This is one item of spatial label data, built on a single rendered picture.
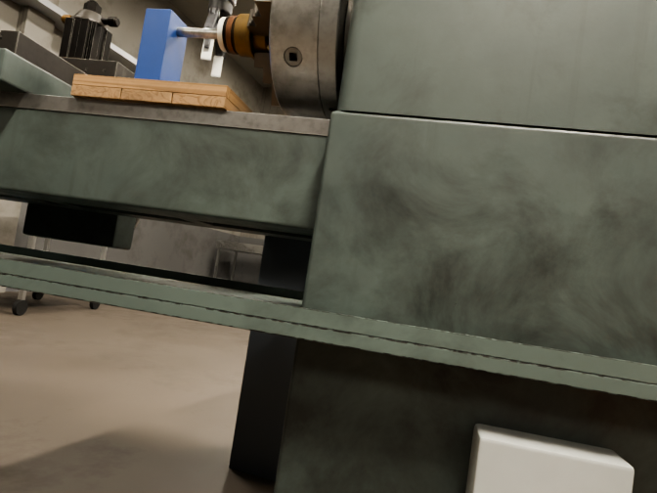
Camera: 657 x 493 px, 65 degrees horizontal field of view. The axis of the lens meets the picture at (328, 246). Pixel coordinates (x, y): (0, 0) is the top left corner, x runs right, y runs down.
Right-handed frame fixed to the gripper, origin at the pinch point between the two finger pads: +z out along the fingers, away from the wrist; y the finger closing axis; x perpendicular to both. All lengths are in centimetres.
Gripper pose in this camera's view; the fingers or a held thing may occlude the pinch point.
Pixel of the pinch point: (211, 65)
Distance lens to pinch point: 175.2
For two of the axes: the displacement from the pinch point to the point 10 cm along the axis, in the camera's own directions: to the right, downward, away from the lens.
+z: -1.5, 9.9, -0.4
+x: -9.9, -1.5, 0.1
